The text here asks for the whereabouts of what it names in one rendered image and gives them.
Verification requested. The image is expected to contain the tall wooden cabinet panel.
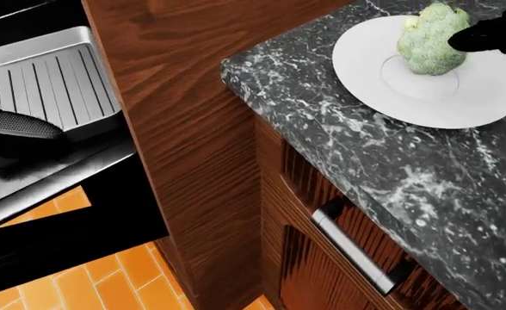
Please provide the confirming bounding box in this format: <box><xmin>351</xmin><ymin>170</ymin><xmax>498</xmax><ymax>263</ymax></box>
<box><xmin>80</xmin><ymin>0</ymin><xmax>357</xmax><ymax>310</ymax></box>

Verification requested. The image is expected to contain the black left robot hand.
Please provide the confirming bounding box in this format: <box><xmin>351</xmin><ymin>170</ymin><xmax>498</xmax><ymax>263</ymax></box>
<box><xmin>0</xmin><ymin>103</ymin><xmax>67</xmax><ymax>166</ymax></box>

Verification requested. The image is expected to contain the grey ribbed oven tray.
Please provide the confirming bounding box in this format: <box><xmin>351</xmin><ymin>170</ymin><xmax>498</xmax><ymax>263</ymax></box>
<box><xmin>0</xmin><ymin>25</ymin><xmax>123</xmax><ymax>142</ymax></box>

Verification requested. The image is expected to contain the wooden drawer front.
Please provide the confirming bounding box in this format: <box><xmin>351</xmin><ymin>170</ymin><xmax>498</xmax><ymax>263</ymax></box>
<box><xmin>252</xmin><ymin>115</ymin><xmax>469</xmax><ymax>310</ymax></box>

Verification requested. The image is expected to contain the white round plate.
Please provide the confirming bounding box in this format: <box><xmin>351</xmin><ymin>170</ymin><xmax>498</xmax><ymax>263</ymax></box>
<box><xmin>331</xmin><ymin>15</ymin><xmax>506</xmax><ymax>130</ymax></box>

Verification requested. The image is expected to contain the silver drawer handle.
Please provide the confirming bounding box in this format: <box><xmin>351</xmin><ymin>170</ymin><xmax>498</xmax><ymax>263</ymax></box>
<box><xmin>311</xmin><ymin>201</ymin><xmax>412</xmax><ymax>295</ymax></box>

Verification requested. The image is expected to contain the black open oven door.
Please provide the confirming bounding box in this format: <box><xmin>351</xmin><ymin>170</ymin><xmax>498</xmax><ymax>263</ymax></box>
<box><xmin>0</xmin><ymin>137</ymin><xmax>170</xmax><ymax>298</ymax></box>

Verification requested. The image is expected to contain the green broccoli head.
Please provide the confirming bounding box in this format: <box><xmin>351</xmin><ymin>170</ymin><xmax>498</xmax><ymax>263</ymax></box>
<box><xmin>397</xmin><ymin>1</ymin><xmax>472</xmax><ymax>78</ymax></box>

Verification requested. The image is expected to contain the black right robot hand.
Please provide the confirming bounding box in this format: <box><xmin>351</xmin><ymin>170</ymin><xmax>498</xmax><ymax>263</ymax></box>
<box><xmin>447</xmin><ymin>0</ymin><xmax>506</xmax><ymax>55</ymax></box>

